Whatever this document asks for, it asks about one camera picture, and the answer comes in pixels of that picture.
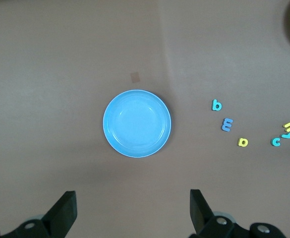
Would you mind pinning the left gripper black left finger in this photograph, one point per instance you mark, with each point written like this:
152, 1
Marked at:
60, 218

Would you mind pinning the blue letter E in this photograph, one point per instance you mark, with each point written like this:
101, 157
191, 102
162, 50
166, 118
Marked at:
226, 125

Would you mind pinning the blue plate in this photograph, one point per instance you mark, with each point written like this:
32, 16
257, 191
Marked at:
137, 124

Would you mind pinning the teal letter b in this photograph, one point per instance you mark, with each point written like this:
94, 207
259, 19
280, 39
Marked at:
216, 106

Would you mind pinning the yellow letter u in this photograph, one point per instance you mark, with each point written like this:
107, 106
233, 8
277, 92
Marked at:
289, 124

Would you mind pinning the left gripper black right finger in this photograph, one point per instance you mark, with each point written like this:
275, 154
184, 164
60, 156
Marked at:
201, 218

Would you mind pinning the teal letter c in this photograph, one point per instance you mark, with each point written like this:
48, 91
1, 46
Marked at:
272, 141

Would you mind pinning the teal letter L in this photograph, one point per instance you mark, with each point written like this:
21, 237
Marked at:
286, 135

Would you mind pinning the yellow letter d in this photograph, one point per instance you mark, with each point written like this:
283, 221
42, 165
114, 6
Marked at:
239, 142

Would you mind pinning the brown tape patch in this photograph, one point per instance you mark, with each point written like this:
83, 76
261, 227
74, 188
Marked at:
135, 77

